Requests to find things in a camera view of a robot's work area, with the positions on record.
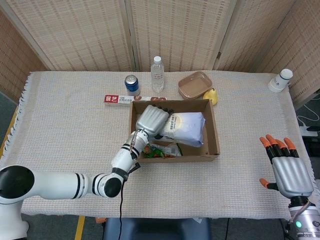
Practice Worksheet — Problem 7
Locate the blue white tissue pack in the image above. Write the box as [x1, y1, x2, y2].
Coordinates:
[158, 111, 207, 149]

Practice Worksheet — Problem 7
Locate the beige woven tablecloth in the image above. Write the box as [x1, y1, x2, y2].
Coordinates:
[0, 70, 320, 221]

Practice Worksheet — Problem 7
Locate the woven folding screen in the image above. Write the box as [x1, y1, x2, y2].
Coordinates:
[0, 0, 320, 109]

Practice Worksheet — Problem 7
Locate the yellow pear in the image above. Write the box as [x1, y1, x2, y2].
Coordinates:
[202, 87, 219, 106]

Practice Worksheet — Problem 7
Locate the green snack packet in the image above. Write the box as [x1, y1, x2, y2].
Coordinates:
[142, 141, 183, 160]

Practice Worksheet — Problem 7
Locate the black-fingered silver left robot hand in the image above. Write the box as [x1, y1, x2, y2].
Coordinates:
[134, 104, 175, 141]

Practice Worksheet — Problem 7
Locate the blue soda can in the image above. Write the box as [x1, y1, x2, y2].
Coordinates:
[124, 74, 141, 97]

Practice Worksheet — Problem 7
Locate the white power cable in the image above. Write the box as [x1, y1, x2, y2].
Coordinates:
[296, 115, 311, 128]

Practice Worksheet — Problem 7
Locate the long red white box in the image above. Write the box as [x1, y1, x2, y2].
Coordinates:
[103, 94, 168, 105]

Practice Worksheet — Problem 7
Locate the dark blue seat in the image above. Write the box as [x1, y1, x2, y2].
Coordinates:
[103, 217, 212, 240]

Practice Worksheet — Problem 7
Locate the orange-tipped silver right robot hand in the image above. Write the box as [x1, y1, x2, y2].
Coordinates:
[258, 134, 315, 200]

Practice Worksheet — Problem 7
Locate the open brown cardboard box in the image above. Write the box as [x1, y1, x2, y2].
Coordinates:
[128, 98, 221, 164]

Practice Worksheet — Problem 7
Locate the clear plastic water bottle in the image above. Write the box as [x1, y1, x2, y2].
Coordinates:
[150, 55, 166, 94]

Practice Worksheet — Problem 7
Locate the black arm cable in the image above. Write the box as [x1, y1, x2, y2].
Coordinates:
[118, 161, 141, 240]

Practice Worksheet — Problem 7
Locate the white power strip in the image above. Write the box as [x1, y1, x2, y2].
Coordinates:
[299, 125, 320, 137]

